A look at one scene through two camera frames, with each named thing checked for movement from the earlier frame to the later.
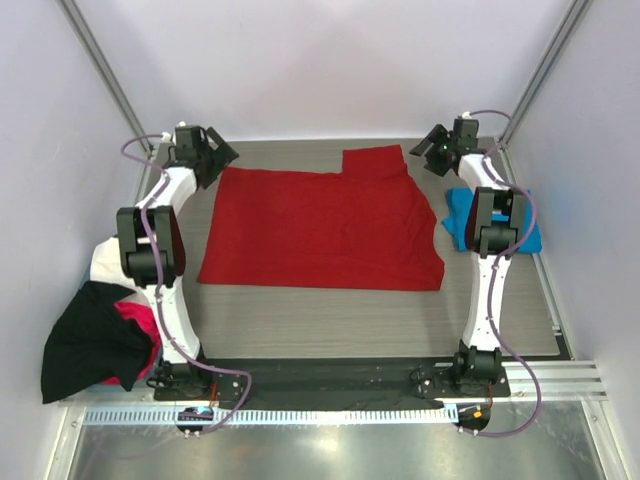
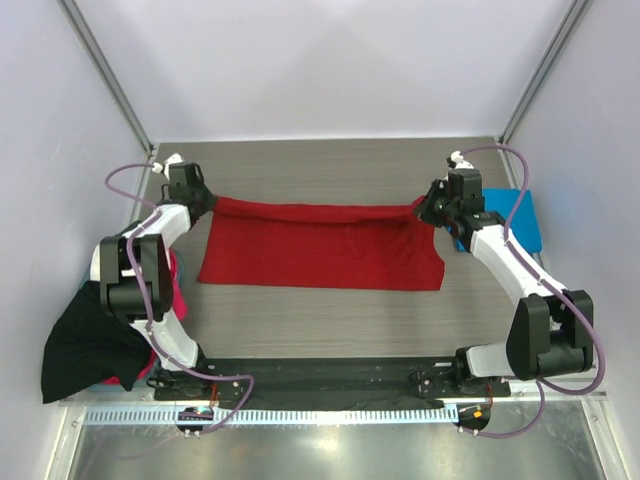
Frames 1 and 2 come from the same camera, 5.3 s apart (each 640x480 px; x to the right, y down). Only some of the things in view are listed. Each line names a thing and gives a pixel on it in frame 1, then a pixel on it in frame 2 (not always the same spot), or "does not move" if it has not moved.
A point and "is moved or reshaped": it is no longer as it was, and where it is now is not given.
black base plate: (328, 378) does not move
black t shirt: (91, 341) does not move
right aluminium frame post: (576, 11) does not move
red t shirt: (366, 228) is moved or reshaped
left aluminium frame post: (104, 68) does not move
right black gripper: (437, 134) to (425, 212)
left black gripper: (223, 151) to (209, 198)
